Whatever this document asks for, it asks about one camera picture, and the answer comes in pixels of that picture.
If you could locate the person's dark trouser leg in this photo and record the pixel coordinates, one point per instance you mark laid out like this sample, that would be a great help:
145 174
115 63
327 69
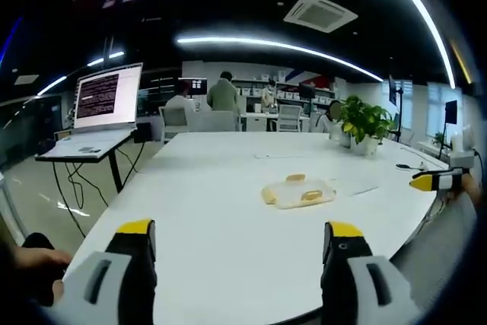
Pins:
34 260

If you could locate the clear bag with bread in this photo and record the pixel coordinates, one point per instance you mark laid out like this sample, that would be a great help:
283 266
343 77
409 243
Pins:
289 195

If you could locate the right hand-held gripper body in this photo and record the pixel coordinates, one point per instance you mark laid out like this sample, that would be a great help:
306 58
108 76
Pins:
462 150

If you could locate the black-legged laptop stand table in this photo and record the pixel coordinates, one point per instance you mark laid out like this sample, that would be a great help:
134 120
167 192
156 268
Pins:
110 157

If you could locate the black desktop monitor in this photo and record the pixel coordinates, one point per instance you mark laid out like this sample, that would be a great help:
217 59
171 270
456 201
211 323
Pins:
198 85

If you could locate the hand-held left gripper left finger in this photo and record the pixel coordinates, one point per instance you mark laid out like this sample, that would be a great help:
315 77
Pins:
114 264

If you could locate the ceiling air conditioner vent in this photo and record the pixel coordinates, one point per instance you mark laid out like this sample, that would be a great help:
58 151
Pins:
320 12

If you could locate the small black monitor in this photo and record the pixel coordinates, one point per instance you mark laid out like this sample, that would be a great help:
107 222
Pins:
451 112

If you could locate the small black object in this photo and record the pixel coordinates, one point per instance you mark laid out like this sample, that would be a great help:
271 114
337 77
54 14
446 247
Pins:
402 166

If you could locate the white mesh office chair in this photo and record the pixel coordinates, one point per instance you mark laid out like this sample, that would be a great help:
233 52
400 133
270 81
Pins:
174 121
289 116

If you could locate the long ceiling light strip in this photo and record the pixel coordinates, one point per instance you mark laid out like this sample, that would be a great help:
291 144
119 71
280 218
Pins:
281 48
422 9

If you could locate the beige plastic buckle part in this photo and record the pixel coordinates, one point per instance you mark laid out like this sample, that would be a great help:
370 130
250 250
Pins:
295 177

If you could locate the shelf with white boxes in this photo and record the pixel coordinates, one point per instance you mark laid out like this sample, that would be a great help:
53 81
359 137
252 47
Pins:
289 93

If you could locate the open white laptop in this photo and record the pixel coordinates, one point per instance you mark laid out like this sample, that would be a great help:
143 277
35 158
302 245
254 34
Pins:
102 104

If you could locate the person's left hand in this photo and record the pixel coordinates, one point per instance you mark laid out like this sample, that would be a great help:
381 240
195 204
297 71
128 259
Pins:
58 288

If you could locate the small green plant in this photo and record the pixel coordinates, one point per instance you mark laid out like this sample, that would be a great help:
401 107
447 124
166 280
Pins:
438 138

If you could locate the black box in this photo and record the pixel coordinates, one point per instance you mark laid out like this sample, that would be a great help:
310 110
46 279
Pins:
142 131

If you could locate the person's right hand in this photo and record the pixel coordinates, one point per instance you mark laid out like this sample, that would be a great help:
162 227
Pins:
467 188

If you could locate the green leafy plant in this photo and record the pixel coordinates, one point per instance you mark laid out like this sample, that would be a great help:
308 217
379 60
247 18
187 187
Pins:
363 117

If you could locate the white plant pot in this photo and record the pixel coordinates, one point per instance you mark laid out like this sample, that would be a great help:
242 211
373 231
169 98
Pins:
367 146

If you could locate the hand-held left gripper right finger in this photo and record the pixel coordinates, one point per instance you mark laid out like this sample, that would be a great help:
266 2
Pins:
357 268

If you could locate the black monitor on pole stand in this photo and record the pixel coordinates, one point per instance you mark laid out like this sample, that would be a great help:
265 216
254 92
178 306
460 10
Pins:
395 100

